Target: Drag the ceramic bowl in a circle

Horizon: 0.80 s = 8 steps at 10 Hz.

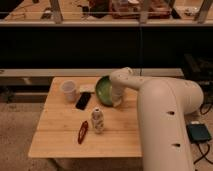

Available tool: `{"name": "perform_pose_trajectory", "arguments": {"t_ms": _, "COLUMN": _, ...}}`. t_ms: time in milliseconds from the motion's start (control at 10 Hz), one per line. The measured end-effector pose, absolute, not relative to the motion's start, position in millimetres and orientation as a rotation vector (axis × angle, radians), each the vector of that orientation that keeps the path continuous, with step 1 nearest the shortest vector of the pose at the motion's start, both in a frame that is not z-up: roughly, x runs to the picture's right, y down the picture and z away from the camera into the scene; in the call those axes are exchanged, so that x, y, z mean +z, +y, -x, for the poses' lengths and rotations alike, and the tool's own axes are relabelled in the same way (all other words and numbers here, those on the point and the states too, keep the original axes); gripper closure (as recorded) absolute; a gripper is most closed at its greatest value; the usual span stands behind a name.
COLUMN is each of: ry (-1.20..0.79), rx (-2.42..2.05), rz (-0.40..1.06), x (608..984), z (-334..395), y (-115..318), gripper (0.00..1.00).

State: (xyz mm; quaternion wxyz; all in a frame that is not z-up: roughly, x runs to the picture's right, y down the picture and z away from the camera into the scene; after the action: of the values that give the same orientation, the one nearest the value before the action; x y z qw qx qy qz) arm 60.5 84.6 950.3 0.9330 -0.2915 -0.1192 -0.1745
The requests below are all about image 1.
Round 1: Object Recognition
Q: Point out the green ceramic bowl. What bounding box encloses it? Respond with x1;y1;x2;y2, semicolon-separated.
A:
95;76;113;107

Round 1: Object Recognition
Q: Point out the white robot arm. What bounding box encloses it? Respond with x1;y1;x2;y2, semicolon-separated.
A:
110;67;204;171

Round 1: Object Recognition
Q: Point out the black smartphone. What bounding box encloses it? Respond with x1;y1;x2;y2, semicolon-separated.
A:
75;92;91;110

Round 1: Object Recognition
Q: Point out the small white bottle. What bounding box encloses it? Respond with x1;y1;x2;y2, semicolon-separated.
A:
91;107;104;134

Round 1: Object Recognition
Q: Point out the translucent plastic cup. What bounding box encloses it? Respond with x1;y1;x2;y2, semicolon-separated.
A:
60;80;77;102

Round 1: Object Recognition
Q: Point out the wooden table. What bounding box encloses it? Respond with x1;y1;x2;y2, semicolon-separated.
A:
28;77;141;158

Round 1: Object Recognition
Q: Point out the dark blue power box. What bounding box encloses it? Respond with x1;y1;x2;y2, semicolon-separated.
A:
186;124;212;143

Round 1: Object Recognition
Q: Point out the metal shelf rack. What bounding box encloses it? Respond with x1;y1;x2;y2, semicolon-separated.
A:
0;0;213;27

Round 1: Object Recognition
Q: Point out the black cable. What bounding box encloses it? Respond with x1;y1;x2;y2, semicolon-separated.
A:
193;141;213;166

